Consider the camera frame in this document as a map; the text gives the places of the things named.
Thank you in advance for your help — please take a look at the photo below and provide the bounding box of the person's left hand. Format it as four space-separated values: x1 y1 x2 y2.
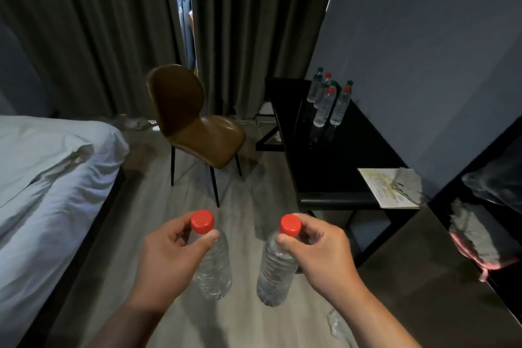
130 213 221 314

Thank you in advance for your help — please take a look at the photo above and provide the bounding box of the person's right hand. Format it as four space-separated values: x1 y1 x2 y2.
276 213 359 303

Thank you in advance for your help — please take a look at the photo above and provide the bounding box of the red cap water bottle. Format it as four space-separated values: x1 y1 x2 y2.
313 86 337 129
256 214 302 307
329 85 352 127
190 209 233 301
313 72 332 110

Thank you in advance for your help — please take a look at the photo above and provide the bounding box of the person's right forearm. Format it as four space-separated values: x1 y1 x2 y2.
330 282 423 348

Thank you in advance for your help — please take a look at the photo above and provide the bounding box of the person's left forearm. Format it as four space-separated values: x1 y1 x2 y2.
89 296 180 348

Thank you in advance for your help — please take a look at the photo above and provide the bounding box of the small yellow black wrapper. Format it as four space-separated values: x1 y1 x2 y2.
327 309 358 348

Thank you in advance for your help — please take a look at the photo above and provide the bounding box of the white printed paper sheet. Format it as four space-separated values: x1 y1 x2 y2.
358 167 421 210

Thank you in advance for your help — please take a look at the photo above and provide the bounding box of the black glossy table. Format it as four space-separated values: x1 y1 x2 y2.
256 76 425 268

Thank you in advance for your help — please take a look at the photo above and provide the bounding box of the dark wood wardrobe unit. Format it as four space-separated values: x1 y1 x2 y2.
358 115 522 348

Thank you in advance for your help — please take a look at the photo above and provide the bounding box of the grey folded towel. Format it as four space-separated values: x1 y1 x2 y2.
390 167 430 206

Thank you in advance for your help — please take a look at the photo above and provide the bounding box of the bed with white duvet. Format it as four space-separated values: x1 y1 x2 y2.
0 115 131 348

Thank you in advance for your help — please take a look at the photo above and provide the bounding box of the grey and pink cloth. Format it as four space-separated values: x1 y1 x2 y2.
448 198 522 282

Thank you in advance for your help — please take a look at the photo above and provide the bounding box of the brown leather chair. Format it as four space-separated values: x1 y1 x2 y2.
146 64 247 208

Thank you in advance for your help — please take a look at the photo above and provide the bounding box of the clear plastic cover sheet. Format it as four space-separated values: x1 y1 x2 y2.
461 147 522 215

